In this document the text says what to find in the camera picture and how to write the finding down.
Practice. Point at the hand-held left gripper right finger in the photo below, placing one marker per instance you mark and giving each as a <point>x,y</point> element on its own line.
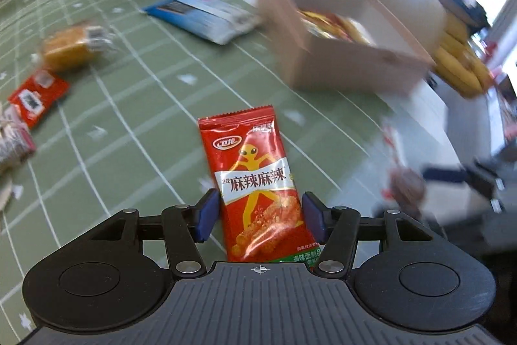
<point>315,217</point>

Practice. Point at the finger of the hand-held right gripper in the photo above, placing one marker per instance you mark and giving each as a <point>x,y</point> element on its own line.
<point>444,174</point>

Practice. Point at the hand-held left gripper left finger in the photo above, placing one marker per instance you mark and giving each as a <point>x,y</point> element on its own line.
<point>208,215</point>

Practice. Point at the red spicy strip packet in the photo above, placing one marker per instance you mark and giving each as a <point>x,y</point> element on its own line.
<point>258,175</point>

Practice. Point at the pink cardboard box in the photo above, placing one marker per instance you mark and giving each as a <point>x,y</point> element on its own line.
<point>343,66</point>

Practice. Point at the blue snack packet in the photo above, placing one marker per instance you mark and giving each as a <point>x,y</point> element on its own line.
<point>194,13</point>

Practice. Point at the clear sponge cake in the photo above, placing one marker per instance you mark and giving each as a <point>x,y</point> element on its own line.
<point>64,48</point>

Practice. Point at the yellow armchair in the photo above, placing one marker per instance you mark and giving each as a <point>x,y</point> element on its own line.
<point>456,62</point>

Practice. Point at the dark jacket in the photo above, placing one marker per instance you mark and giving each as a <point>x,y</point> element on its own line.
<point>460,1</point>

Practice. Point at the red packet black white label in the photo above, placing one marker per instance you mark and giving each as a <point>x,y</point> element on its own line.
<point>36,98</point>

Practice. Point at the green silver snack packet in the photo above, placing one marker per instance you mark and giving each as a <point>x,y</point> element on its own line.
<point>12,143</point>

